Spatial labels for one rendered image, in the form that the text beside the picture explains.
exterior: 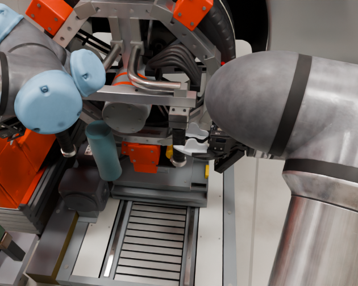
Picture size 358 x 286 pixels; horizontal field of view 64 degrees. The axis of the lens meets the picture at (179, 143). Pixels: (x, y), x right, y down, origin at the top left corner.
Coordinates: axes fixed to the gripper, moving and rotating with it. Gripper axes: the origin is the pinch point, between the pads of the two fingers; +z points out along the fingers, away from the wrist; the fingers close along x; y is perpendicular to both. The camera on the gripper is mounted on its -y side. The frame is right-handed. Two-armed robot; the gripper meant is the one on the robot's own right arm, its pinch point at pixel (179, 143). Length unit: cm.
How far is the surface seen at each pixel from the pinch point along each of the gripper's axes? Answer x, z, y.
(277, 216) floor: -27, -51, -83
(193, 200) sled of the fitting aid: -22, -5, -67
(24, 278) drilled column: 20, 69, -79
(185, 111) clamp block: 0.1, -1.6, 11.9
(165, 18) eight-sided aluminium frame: -20.3, 5.9, 25.6
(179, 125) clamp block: 1.5, -0.2, 8.2
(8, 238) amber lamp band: 23, 49, -24
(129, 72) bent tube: -6.2, 13.1, 18.0
